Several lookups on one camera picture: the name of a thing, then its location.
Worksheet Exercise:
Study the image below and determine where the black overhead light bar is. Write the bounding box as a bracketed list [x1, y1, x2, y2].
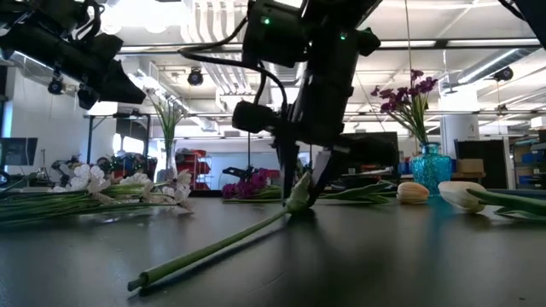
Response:
[119, 38, 543, 55]

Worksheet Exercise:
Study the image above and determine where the dark tulip with white petal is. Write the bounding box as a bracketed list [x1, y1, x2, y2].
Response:
[127, 170, 319, 293]

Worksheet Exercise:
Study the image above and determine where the black cabinet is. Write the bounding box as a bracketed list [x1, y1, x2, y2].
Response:
[454, 139, 507, 188]

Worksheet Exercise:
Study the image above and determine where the blue bin shelf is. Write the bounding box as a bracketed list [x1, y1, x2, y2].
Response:
[514, 140, 546, 188]

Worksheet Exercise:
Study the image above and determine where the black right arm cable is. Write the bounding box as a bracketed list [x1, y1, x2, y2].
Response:
[177, 16, 287, 106]

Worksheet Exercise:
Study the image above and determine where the red bin shelving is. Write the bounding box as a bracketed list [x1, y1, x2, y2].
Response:
[175, 148, 212, 191]

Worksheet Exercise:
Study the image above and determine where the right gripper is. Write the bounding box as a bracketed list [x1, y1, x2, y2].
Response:
[232, 25, 381, 208]

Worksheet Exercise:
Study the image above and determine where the blue glass vase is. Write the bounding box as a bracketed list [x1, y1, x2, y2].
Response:
[411, 142, 453, 197]

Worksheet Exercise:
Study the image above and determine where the long green leafy stem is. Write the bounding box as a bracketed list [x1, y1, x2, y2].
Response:
[221, 181, 431, 206]

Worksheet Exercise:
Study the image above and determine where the white pillar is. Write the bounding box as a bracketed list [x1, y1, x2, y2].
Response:
[440, 87, 479, 159]

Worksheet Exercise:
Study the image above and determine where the cardboard box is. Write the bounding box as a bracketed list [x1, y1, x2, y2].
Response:
[456, 159, 485, 175]

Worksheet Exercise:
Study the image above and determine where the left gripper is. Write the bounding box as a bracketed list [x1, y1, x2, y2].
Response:
[42, 32, 147, 111]

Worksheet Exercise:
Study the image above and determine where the black computer monitor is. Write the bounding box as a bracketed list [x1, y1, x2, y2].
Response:
[340, 131, 400, 168]

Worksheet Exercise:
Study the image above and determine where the small dark monitor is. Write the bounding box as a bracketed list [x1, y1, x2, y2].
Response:
[0, 136, 38, 167]

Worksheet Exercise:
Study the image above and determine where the clear glass vase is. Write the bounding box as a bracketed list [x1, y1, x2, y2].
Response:
[163, 138, 179, 183]

